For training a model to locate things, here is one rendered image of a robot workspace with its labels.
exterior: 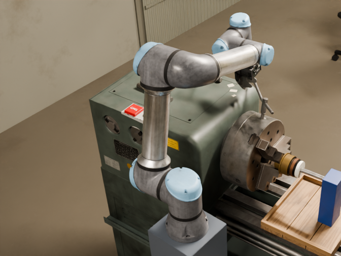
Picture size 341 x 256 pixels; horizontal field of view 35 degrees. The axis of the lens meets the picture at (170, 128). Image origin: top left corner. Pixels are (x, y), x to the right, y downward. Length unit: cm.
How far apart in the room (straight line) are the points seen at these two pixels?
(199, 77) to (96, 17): 328
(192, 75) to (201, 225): 55
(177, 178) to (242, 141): 44
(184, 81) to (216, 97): 69
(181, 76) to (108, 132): 86
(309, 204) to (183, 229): 68
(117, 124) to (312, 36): 352
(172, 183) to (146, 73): 37
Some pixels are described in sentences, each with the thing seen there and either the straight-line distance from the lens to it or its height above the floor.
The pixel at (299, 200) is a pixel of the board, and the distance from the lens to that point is 238.
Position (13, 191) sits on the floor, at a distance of 400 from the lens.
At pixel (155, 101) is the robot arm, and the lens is 174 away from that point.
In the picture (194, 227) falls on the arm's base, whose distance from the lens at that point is 188.
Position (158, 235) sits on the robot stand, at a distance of 194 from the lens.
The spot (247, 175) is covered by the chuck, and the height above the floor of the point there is 108.
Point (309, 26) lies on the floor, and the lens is 579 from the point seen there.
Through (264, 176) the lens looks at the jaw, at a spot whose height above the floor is 102.
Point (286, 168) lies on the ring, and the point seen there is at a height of 109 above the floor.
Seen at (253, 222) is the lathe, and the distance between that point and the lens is 231.
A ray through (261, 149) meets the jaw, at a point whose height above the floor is 118.
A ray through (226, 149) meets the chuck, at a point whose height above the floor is 116.
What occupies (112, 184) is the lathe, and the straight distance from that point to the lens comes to 265.
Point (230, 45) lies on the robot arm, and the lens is 199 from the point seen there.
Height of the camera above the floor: 252
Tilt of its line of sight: 36 degrees down
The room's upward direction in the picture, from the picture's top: 5 degrees counter-clockwise
